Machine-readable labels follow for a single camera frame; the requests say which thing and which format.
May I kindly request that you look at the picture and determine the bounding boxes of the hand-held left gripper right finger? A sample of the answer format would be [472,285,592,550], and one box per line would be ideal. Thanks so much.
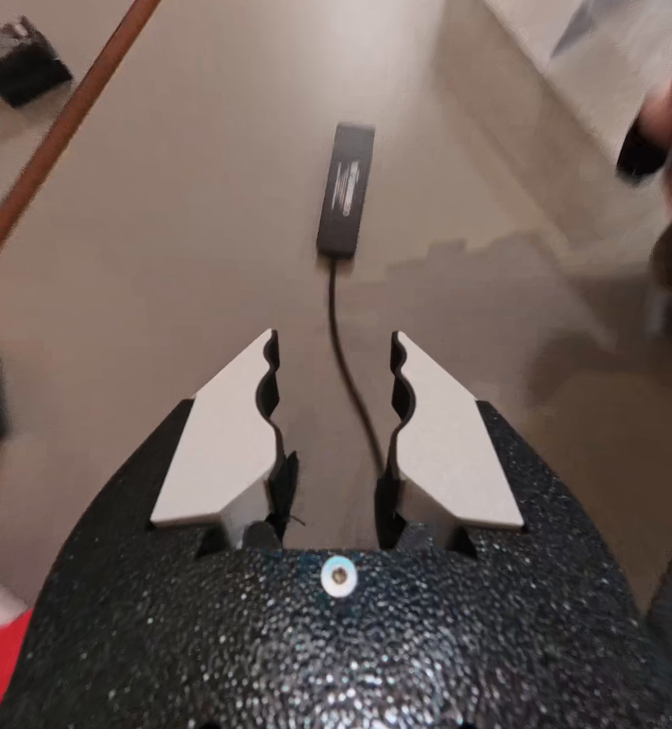
[376,330,526,549]

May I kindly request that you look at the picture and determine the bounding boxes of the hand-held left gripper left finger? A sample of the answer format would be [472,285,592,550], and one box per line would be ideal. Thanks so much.
[150,328,299,549]

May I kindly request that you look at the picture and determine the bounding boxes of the thin black hub cable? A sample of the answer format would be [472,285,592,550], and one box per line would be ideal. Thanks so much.
[327,256,388,476]

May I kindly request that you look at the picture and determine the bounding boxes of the black usb hub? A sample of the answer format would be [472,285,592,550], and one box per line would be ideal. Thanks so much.
[316,122,376,260]

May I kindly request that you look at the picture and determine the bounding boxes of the black battery charger case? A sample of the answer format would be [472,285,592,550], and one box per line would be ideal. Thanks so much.
[0,16,75,109]

